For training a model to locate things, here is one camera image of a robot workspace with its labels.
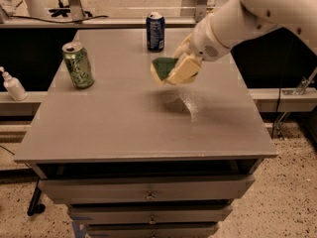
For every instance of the bottom grey drawer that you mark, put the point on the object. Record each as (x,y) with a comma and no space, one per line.
(168,230)

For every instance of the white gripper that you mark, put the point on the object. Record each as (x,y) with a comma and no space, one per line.
(204,45)

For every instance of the top grey drawer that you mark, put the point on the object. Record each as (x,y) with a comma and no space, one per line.
(115,190)

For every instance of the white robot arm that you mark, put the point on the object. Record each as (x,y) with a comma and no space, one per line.
(237,21)

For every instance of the grey drawer cabinet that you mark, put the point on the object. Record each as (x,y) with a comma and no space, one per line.
(127,126)

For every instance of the green soda can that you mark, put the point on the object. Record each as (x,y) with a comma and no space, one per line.
(78,65)

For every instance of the white pump bottle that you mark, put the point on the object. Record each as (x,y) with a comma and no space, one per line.
(13,86)

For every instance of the green and yellow sponge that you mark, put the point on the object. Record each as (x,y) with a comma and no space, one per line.
(161,67)

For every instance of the grey drawer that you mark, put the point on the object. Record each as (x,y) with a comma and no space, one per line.
(150,214)
(115,190)
(168,230)

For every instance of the middle grey drawer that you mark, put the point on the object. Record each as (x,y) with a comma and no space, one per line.
(150,214)

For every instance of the blue soda can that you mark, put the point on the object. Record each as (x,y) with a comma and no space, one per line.
(155,32)

